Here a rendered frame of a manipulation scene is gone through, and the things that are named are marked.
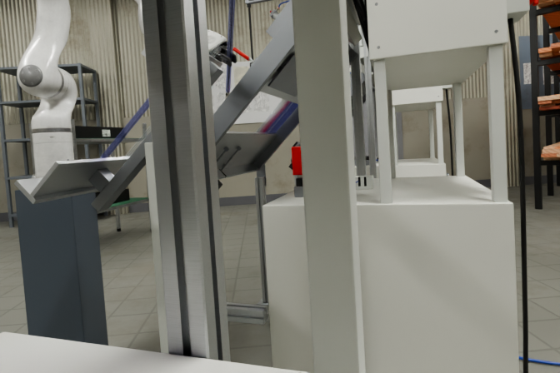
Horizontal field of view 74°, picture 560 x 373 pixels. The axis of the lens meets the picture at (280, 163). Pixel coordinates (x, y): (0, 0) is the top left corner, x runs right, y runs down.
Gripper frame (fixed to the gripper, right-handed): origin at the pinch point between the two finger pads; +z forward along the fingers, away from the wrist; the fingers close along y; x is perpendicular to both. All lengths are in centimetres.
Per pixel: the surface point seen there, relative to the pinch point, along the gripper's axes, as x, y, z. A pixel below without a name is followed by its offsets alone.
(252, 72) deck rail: -8.7, -7.0, 17.5
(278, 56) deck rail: -13.4, -0.7, 22.2
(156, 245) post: 6, -57, 31
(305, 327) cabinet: 33, -42, 69
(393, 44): -22, 14, 48
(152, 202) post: -1, -51, 25
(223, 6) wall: 214, 243, -283
